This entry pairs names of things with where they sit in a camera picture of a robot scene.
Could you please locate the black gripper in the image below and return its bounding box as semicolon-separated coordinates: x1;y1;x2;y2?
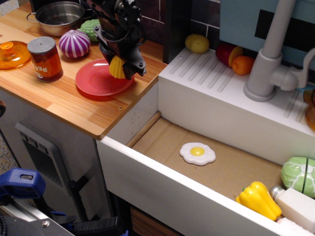
93;25;147;80

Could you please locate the yellow toy corn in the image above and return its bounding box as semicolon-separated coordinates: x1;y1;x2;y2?
109;56;126;79

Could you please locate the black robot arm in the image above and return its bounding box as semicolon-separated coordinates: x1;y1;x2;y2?
86;0;147;80

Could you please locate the pink plastic plate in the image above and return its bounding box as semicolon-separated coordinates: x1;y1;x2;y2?
75;59;133;96

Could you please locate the purple striped toy onion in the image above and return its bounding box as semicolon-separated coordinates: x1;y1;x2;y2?
59;29;91;58

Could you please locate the green toy bitter gourd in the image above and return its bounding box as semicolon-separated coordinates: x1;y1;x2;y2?
78;19;100;42

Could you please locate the wooden toy counter top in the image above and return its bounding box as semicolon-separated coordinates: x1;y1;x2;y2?
0;1;168;141

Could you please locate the toy bean can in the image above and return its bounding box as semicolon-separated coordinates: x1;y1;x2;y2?
27;36;63;83

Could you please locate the steel cooking pot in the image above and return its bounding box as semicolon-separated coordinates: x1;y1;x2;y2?
26;1;94;37

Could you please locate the yellow toy potato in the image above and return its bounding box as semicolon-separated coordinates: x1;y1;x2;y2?
185;34;210;53

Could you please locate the orange transparent pot lid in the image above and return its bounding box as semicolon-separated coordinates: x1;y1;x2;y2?
0;41;31;71

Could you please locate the red toy apple half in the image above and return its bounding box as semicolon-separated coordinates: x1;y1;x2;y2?
216;43;244;67

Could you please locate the white toy sink unit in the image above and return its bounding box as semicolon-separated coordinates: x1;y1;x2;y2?
97;49;315;236

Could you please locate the toy fried egg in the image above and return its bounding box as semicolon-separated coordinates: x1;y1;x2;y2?
179;143;216;166

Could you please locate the grey toy oven door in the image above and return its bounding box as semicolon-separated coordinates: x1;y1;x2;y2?
15;123;89;221

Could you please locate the toy orange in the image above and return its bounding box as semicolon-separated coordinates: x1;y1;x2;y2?
232;56;255;75

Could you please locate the grey toy faucet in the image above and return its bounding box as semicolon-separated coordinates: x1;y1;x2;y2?
244;0;315;102

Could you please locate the blue clamp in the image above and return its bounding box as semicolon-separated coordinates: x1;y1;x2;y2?
0;168;46;200

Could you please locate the yellow toy bell pepper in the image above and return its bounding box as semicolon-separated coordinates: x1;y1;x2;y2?
236;181;282;221

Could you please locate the orange transparent pot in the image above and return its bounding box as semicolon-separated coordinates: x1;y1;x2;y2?
303;89;315;131

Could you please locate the green toy cabbage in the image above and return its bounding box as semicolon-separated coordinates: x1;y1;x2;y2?
281;157;315;199

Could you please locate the white block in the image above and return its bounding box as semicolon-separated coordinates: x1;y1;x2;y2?
276;218;314;236

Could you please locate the white toy bottle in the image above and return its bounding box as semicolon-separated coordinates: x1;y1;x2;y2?
269;186;315;234

